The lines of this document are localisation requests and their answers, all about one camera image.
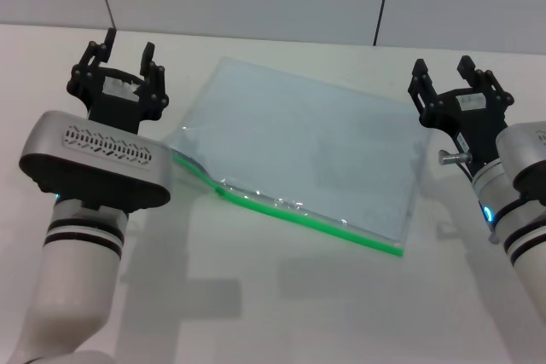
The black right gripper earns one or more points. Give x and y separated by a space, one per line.
478 125

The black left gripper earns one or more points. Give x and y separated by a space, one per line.
119 108

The green zipper slider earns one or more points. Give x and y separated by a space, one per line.
220 192

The clear green-zip document bag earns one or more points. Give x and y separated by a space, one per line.
298 146

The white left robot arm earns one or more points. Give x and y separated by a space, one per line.
72 279

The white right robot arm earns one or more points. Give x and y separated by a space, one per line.
529 244

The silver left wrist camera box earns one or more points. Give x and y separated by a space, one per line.
94 168

